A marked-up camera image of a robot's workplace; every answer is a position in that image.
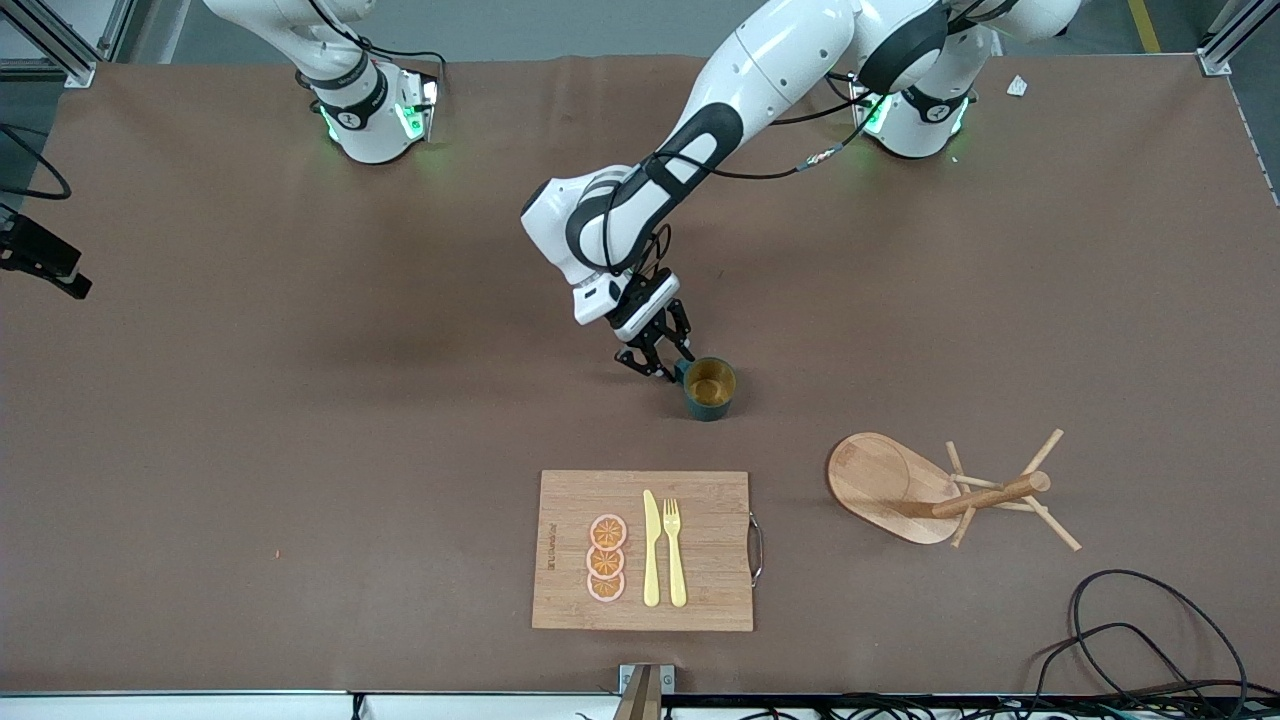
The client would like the dark green mug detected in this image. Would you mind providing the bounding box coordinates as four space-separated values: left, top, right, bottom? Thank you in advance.
672 356 739 422

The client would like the wooden mug rack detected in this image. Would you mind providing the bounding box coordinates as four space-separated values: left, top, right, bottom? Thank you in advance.
826 428 1084 553

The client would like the yellow plastic knife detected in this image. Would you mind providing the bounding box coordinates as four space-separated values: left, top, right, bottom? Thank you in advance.
642 489 662 608

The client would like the bamboo cutting board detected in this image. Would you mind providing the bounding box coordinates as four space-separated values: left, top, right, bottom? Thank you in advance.
531 469 765 633

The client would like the yellow plastic fork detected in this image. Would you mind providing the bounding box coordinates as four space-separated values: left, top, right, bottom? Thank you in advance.
663 498 689 609

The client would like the aluminium frame profile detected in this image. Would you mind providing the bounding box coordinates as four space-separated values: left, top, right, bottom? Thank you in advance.
0 0 151 89
1197 0 1280 206

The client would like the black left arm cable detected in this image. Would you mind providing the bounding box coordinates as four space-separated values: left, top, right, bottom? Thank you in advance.
600 95 886 277

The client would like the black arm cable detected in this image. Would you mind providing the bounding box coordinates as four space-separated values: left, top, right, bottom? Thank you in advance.
0 0 447 201
600 95 886 277

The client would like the metal table edge bracket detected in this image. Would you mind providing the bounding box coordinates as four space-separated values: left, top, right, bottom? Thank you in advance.
614 663 676 720

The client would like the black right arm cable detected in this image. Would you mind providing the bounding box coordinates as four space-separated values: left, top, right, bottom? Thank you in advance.
0 0 447 201

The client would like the black looped cable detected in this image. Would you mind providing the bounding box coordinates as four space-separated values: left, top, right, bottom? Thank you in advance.
1070 568 1251 701
1028 622 1206 701

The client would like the black cable bundle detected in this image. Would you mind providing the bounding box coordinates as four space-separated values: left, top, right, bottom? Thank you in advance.
760 692 1280 720

